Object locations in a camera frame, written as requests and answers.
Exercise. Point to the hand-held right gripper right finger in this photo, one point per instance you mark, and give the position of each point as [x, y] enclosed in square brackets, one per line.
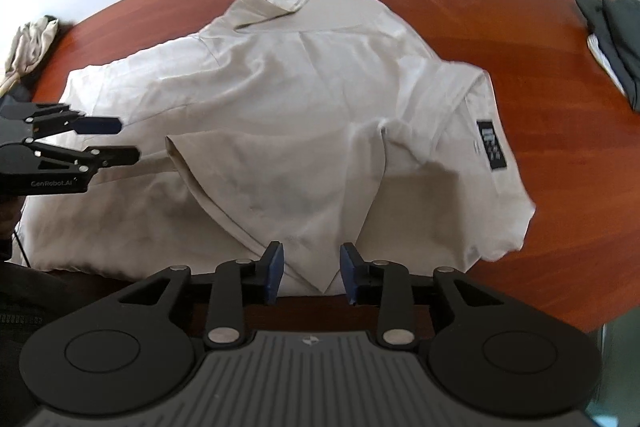
[348, 272]

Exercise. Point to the dark grey folded garment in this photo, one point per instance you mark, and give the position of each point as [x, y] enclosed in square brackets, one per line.
[622, 37]

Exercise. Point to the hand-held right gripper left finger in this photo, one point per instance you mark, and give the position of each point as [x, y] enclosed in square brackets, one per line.
[274, 272]

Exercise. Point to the beige short-sleeved shirt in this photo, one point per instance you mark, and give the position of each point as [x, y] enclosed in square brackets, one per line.
[300, 107]

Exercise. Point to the grey cloth under beige cloth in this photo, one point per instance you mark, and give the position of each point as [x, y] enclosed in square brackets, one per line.
[20, 93]

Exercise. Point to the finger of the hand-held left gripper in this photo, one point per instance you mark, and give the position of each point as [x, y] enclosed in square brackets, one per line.
[100, 125]
[117, 156]

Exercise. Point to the crumpled beige cloth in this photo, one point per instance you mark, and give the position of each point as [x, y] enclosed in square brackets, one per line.
[27, 42]

